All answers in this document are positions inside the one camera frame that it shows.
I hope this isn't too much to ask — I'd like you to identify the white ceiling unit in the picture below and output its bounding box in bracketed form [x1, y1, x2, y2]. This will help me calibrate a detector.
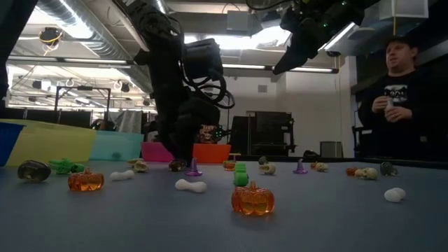
[379, 0, 430, 20]

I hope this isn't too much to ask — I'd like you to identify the purple translucent witch hat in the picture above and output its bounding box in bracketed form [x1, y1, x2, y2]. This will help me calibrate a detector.
[293, 159, 309, 175]
[183, 157, 204, 178]

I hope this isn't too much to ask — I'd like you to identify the long ceiling light bar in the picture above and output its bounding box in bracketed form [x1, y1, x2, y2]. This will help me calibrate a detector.
[6, 55, 340, 74]

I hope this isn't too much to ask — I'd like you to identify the ceiling cable reel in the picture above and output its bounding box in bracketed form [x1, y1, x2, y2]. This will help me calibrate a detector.
[38, 27, 64, 47]

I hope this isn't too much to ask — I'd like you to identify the large silver ventilation duct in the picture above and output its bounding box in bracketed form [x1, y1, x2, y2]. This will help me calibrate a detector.
[34, 0, 155, 94]

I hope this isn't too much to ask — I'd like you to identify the gray ribbed box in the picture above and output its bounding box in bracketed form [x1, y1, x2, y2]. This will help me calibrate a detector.
[320, 141, 344, 159]

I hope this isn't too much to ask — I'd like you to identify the black equipment rack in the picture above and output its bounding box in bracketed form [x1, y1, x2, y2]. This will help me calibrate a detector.
[230, 111, 297, 157]

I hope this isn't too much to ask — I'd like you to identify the orange plastic bowl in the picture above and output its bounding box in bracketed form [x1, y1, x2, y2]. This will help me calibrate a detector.
[192, 143, 232, 165]

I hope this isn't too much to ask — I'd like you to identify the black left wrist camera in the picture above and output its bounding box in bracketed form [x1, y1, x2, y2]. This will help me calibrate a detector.
[181, 37, 225, 82]

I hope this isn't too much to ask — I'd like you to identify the person's hand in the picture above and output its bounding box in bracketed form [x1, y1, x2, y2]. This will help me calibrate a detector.
[384, 106, 414, 123]
[372, 96, 390, 113]

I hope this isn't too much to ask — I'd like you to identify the pink plastic bowl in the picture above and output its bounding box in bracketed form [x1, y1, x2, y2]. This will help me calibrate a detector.
[141, 141, 176, 163]

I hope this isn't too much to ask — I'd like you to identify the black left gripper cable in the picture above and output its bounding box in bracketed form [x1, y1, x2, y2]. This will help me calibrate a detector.
[180, 62, 236, 110]

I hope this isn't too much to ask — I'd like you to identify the white bottle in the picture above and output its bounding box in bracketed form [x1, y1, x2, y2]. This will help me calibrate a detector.
[384, 97, 396, 122]

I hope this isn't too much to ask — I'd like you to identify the gray hanging curtain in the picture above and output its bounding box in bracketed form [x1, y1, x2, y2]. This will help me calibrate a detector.
[115, 110, 144, 134]

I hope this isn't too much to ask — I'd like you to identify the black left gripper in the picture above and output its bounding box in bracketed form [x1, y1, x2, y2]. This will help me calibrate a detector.
[153, 87, 221, 165]

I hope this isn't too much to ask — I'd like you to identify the teal plastic bin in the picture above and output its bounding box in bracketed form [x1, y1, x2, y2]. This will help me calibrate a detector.
[89, 130, 145, 162]

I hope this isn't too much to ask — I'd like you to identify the yellow plastic bin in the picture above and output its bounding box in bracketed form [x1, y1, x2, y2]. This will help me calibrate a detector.
[0, 118, 97, 168]

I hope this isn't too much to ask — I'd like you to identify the white plastic bone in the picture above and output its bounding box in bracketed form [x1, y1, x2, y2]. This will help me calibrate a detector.
[174, 178, 207, 194]
[110, 169, 135, 182]
[384, 187, 407, 204]

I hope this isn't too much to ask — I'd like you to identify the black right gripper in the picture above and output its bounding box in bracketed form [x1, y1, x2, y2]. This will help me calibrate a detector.
[273, 0, 367, 75]

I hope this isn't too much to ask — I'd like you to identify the blue plastic basket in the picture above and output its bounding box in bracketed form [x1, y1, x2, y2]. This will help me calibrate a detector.
[0, 121, 26, 168]

